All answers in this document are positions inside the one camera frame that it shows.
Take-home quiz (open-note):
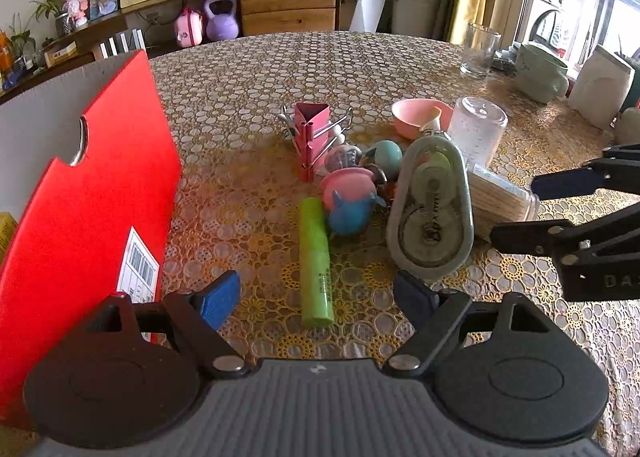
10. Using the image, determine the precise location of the small cardboard box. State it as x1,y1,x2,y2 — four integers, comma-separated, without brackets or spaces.
44,39,79,68

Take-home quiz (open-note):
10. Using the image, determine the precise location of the clear speckled plastic cup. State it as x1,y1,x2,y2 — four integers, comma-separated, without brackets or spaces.
446,96,509,170

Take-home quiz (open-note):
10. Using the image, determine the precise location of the pink binder clip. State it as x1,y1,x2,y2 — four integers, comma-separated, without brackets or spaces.
274,102,353,182

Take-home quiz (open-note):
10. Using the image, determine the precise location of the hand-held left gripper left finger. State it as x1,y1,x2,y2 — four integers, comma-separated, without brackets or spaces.
86,271,247,379

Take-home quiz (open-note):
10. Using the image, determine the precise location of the yellow box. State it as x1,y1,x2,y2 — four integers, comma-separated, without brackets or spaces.
0,212,18,263

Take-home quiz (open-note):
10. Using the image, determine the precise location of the grey-green round container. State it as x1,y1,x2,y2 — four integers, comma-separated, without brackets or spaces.
616,107,640,145

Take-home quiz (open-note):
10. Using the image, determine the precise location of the grey correction tape dispenser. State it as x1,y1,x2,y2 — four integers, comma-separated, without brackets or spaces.
386,107,475,280

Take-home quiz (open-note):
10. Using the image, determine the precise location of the white router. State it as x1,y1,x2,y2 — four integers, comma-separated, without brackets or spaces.
99,29,147,60

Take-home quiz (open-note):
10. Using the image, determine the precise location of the blue whale toy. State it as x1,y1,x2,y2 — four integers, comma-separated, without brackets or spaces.
327,194,388,238

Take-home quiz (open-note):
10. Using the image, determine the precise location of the white washing machine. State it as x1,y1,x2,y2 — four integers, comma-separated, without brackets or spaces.
517,0,576,60

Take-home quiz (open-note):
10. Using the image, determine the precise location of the pink toy case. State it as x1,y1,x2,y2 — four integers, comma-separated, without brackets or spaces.
174,7,204,48

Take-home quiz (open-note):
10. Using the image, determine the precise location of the green mug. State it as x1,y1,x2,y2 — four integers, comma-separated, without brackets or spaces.
514,43,571,104

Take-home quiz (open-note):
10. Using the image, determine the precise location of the pink bowl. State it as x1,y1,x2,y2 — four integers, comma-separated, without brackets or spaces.
391,98,455,141

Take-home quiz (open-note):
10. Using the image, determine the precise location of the clear glass tumbler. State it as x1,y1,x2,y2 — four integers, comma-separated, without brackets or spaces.
460,23,502,79

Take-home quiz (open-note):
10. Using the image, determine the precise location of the teal egg toy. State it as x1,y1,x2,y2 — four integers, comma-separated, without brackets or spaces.
372,139,404,178

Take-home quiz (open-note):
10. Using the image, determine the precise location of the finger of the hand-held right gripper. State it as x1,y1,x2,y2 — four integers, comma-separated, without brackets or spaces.
531,143,640,201
490,202,640,303

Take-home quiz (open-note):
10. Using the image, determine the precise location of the green highlighter pen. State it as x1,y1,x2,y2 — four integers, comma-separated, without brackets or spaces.
299,197,335,329

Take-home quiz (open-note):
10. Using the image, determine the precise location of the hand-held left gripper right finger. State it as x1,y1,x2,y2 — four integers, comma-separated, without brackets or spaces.
382,271,551,379

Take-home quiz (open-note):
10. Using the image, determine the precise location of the red cardboard box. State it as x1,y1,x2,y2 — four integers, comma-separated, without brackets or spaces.
0,49,183,430

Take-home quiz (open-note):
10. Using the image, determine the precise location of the clear pink keychain charm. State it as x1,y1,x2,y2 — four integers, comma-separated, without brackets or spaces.
325,144,363,172

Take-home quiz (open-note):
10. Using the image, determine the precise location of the purple kettlebell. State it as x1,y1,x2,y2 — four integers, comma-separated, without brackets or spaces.
202,0,240,42

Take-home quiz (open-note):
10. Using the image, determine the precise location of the small potted plant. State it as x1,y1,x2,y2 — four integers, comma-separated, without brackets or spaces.
5,14,38,70
31,0,76,38

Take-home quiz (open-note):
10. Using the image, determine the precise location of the white pitcher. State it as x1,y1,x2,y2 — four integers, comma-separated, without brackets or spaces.
568,44,636,129

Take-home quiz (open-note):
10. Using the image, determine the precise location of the wooden media cabinet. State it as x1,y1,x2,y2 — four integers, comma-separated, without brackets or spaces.
0,0,342,102

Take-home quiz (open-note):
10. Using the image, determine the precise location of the clear toothpick box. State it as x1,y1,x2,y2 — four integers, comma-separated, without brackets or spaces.
467,164,541,243

